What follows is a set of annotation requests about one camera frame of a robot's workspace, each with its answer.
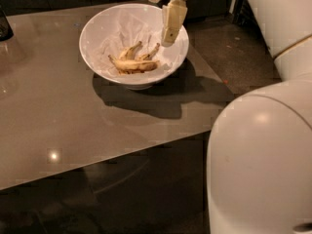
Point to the yellow spotted banana bunch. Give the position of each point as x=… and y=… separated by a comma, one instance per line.
x=128, y=63

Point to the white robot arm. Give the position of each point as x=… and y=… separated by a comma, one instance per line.
x=259, y=161

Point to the white ceramic bowl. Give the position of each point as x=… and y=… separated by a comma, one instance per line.
x=101, y=26

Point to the dark object at table edge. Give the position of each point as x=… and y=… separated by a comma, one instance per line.
x=6, y=32

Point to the white crumpled paper liner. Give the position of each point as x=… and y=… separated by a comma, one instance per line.
x=128, y=30

